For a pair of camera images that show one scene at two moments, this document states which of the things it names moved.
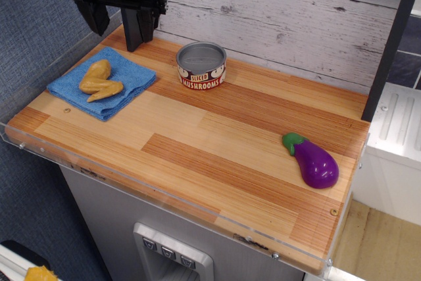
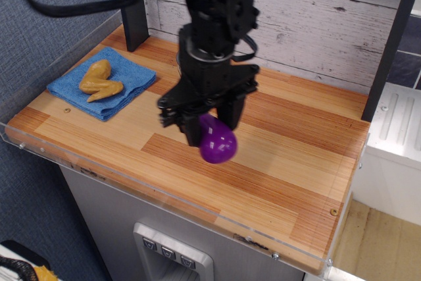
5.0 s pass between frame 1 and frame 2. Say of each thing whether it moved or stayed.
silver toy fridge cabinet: stayed
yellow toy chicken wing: stayed
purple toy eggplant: moved
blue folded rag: stayed
